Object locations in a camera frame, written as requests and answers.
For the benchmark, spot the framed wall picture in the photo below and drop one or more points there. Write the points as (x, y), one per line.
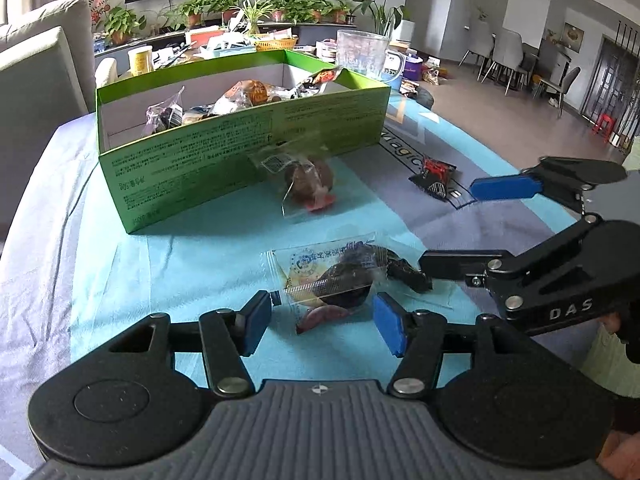
(573, 36)

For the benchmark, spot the yellow can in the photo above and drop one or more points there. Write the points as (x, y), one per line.
(140, 62)

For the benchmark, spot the pale green clothing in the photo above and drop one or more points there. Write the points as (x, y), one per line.
(607, 365)

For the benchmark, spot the grey dining chair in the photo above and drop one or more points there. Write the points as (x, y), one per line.
(510, 60)
(480, 50)
(557, 87)

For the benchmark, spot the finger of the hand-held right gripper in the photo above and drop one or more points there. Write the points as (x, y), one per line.
(460, 263)
(505, 187)

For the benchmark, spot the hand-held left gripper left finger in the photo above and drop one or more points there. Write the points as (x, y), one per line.
(256, 322)

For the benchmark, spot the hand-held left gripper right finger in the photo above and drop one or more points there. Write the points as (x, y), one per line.
(389, 325)

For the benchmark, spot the yellow wicker basket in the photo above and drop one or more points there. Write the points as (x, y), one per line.
(276, 45)

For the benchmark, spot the clear packet with brown snack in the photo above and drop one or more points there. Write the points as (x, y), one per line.
(305, 175)

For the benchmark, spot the red plastic stool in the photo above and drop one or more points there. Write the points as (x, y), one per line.
(602, 124)

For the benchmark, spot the clear packet with dark egg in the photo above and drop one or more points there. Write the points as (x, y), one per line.
(335, 280)

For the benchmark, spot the person's right hand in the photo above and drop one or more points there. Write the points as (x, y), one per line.
(612, 324)

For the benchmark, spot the orange zip bag of balls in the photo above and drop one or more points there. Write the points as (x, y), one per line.
(247, 92)

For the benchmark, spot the black red snack packet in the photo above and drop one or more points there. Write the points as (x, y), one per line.
(432, 178)

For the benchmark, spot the green cardboard box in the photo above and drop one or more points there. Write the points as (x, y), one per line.
(200, 160)

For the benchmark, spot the tall leafy plant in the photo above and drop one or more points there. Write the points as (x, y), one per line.
(380, 15)

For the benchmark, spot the red dark snack packet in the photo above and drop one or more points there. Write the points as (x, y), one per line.
(320, 77)

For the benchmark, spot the row of potted plants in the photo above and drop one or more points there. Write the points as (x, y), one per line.
(120, 22)

